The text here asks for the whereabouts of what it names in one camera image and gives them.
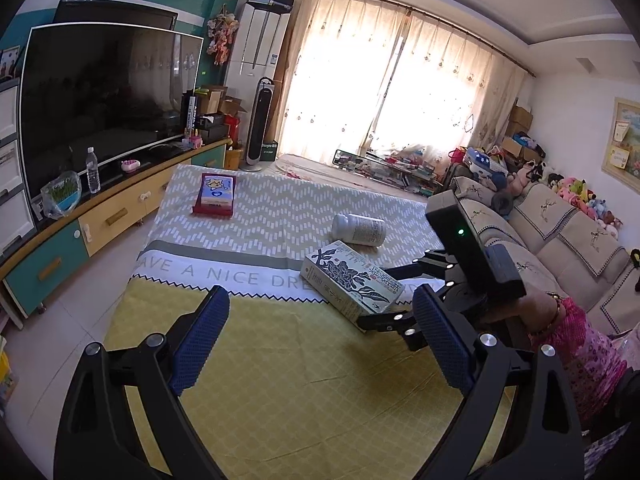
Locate green floral box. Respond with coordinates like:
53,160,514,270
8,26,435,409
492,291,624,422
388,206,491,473
300,240,405,324

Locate glass bowl with plant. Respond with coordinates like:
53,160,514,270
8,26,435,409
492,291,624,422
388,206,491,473
40,171,81,220

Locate person right hand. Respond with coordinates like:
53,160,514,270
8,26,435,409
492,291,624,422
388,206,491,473
480,292,584,351

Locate cream window curtains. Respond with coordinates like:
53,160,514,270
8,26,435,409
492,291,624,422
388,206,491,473
277,0,528,164

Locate pink patterned sleeve forearm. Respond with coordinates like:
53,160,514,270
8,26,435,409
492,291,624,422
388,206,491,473
529,298,628,426

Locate yellow patterned tablecloth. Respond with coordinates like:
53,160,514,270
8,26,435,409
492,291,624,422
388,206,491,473
102,276,516,480

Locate large black television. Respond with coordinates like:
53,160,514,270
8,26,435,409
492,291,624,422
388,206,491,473
20,1,203,197

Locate black tower fan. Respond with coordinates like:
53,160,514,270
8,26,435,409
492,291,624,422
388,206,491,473
244,77,274,167

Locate pink artificial flowers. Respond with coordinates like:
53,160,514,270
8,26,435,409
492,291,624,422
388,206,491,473
206,4,240,66

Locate blue box on red tray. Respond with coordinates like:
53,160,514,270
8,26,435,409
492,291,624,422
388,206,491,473
192,174,235,218

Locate white pill bottle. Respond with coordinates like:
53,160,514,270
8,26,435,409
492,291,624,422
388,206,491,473
331,214,386,247

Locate red fire extinguisher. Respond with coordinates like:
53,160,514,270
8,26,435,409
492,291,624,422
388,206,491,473
224,114,242,150

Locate cluttered low glass shelf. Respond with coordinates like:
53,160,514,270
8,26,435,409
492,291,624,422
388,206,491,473
332,150,444,197

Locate floral bed sheet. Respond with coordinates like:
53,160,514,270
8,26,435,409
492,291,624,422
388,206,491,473
264,154,428,204

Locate white drawer cabinet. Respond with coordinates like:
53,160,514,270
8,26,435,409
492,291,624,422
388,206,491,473
0,78,36,262

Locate teal yellow tv cabinet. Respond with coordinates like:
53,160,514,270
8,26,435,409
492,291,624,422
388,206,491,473
1,138,232,330

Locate clear water bottle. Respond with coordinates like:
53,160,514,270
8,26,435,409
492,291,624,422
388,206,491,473
86,146,101,194

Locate beige sofa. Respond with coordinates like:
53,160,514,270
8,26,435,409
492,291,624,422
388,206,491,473
452,177,639,335

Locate pile of plush toys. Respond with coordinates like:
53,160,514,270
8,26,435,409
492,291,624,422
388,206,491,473
449,129,626,241

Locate white tall air conditioner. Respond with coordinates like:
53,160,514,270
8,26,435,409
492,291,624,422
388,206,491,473
221,0,296,111

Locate framed wall picture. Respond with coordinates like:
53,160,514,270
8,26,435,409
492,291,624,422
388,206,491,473
602,98,640,193

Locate grey chevron tablecloth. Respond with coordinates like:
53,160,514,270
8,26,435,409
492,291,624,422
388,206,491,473
124,165,442,304

